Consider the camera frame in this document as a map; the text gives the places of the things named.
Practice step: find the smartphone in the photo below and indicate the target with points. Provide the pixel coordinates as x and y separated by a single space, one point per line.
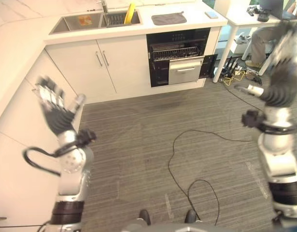
211 14

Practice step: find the white table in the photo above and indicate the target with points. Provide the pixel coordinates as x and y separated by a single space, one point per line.
244 26

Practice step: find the stainless steel double sink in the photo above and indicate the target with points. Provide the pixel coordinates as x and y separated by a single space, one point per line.
96 21

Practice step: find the grey cloth mat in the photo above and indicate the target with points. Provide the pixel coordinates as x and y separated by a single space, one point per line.
169 18

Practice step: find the black device on table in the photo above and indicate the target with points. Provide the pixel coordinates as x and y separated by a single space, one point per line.
258 12

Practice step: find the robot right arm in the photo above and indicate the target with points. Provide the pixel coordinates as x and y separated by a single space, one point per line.
278 159

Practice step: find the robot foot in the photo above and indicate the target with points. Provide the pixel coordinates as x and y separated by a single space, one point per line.
145 216
190 215

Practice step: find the laptop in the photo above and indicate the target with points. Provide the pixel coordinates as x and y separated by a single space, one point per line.
283 10

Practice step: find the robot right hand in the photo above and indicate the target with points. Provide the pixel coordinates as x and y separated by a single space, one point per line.
281 72

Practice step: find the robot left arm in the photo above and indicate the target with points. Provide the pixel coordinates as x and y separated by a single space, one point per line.
71 174

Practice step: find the dish rack in sink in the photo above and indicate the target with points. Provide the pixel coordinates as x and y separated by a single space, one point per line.
114 19

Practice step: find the chrome faucet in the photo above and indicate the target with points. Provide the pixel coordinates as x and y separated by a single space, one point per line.
103 6

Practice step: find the person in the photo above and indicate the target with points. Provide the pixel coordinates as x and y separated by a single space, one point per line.
260 43

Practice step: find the dishwasher rack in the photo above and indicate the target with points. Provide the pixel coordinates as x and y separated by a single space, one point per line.
176 52

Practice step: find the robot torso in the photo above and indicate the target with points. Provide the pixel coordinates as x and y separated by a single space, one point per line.
167 227

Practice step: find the white kitchen cabinet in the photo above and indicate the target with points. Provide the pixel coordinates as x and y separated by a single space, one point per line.
95 65

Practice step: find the black router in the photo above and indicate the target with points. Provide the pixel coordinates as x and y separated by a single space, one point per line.
231 65

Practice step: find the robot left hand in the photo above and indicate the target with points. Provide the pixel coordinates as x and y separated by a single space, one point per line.
57 113

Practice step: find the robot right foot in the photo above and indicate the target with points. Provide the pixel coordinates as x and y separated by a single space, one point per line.
190 215

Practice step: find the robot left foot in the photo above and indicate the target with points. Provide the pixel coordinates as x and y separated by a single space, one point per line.
145 216

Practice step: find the orange sponge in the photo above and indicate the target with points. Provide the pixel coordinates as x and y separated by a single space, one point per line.
85 20

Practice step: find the built-in dishwasher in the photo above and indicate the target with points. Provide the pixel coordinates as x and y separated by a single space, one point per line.
179 58

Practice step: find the silver dishwasher drawer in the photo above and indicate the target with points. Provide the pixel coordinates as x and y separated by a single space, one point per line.
184 70

